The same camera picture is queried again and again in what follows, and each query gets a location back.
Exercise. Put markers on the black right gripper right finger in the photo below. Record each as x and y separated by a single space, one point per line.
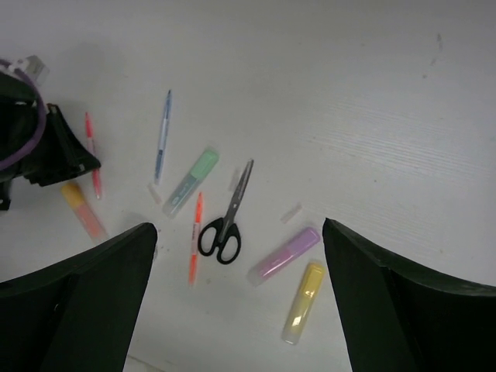
398 315

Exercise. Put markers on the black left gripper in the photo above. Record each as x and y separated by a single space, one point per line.
39 146

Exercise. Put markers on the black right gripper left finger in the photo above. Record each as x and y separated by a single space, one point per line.
78 314

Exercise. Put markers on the pink red marker pen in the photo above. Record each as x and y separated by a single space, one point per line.
96 178

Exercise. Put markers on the blue ballpoint pen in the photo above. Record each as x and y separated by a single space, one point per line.
162 139

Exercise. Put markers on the orange highlighter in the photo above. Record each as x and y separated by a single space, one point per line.
76 200

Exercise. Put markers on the yellow highlighter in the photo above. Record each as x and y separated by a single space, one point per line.
303 301

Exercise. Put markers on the purple highlighter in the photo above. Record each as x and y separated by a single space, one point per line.
284 255

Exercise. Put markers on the orange marker pen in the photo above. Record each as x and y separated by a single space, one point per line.
194 241

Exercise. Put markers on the green highlighter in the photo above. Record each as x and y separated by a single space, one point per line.
191 181

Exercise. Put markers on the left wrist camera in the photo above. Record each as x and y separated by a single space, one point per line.
30 69

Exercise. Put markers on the black handled scissors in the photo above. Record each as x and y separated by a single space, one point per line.
226 227

